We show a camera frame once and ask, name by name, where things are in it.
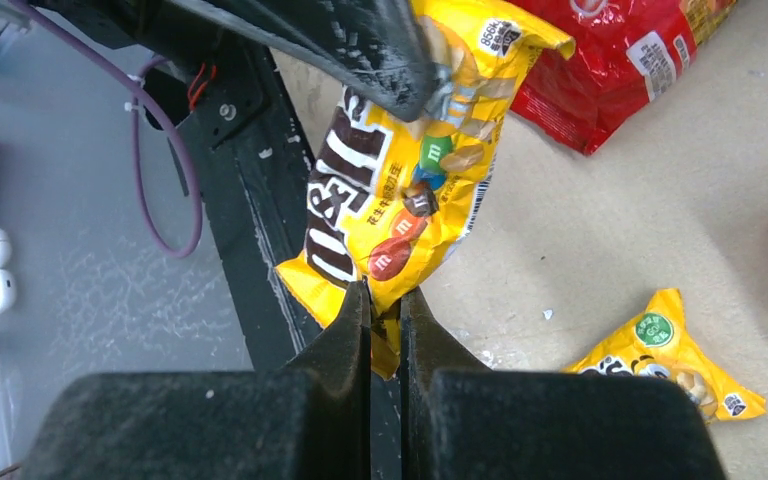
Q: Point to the yellow M&M's bag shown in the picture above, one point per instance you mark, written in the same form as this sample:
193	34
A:
388	201
656	343

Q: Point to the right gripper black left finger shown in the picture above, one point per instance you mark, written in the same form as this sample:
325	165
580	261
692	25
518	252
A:
309	419

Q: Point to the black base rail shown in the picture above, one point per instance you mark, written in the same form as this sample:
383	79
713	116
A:
251	187

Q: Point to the red assorted gummy bag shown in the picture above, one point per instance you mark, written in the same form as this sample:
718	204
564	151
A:
628	53

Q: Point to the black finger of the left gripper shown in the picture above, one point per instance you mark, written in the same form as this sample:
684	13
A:
377	48

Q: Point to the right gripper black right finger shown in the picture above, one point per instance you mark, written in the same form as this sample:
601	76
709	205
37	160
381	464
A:
463	420

